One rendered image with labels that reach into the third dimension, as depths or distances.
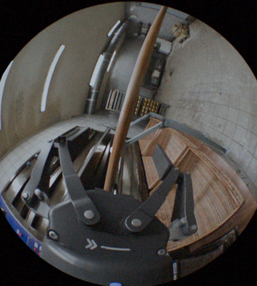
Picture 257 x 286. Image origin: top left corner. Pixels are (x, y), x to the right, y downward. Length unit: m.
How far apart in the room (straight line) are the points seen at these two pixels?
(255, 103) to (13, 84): 2.65
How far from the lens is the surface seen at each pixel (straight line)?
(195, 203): 0.78
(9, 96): 1.47
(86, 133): 0.17
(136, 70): 0.24
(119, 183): 0.35
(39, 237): 0.73
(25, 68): 1.58
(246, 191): 0.62
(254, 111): 1.36
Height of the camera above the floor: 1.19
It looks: 6 degrees down
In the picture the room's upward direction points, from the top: 76 degrees counter-clockwise
